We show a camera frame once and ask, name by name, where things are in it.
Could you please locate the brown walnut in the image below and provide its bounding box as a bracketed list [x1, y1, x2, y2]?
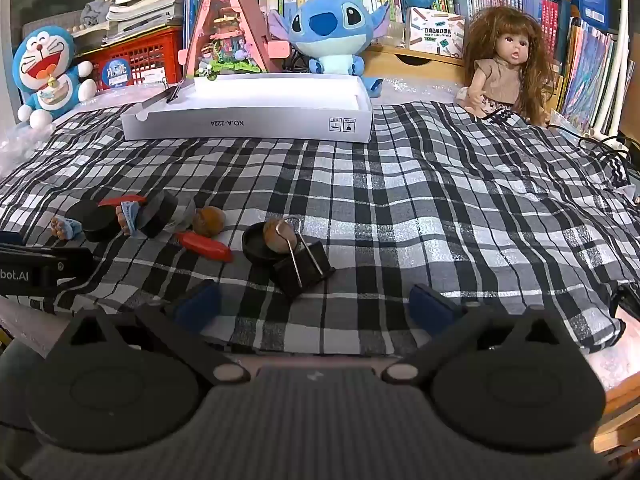
[192, 208, 226, 238]
[263, 218, 300, 253]

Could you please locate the white cardboard box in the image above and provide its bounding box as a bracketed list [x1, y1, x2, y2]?
[120, 73, 374, 144]

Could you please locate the white metal stand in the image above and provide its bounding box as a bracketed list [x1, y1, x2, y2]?
[591, 0, 637, 137]

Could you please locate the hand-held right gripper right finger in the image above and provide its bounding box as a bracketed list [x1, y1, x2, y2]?
[382, 284, 581, 385]

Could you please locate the thick black puck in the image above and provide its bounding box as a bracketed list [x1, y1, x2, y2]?
[137, 190, 179, 239]
[65, 200, 122, 242]

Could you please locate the row of thin colourful booklets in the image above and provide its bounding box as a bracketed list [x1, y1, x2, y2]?
[556, 14, 632, 134]

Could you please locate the red pointed plastic piece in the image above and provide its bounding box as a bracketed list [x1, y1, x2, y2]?
[98, 194, 149, 208]
[176, 231, 234, 262]

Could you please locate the toy foot with blue sandal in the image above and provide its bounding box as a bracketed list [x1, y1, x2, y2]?
[51, 215, 84, 241]

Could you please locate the blue white cat plush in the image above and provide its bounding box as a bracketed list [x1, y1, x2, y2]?
[12, 25, 97, 129]

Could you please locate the red plastic crate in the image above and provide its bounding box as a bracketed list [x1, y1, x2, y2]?
[74, 27, 184, 93]

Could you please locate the wooden drawer organizer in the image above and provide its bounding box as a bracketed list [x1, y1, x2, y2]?
[362, 43, 467, 82]

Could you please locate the small black binder clip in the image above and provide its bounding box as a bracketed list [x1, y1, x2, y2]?
[165, 79, 193, 106]

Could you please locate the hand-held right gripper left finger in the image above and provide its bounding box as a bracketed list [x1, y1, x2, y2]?
[50, 279, 251, 386]

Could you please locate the pink triangular miniature house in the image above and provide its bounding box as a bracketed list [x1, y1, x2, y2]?
[178, 0, 292, 82]

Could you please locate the large black binder clip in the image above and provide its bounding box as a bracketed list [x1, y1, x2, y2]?
[271, 215, 336, 302]

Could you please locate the pile of stacked books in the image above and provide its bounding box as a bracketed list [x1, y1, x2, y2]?
[81, 0, 190, 49]

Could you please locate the shallow black lid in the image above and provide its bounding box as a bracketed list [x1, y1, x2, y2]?
[242, 222, 301, 262]

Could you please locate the black cable bundle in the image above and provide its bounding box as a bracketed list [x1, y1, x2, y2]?
[281, 54, 312, 75]

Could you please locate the grey crumpled cloth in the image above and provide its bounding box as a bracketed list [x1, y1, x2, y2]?
[81, 0, 113, 29]

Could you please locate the long-haired baby doll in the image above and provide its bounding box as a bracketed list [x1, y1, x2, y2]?
[454, 6, 557, 129]

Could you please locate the blue alien plush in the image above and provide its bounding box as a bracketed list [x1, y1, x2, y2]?
[267, 0, 391, 99]

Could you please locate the blue hair claw clip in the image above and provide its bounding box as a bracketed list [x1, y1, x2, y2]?
[115, 201, 144, 237]

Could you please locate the small clear plastic bowl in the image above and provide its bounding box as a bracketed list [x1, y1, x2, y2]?
[170, 197, 198, 231]

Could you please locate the white box with pencil print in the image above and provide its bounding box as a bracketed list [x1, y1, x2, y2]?
[404, 6, 467, 57]

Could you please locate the black white plaid cloth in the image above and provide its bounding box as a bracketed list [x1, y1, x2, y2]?
[0, 100, 640, 356]

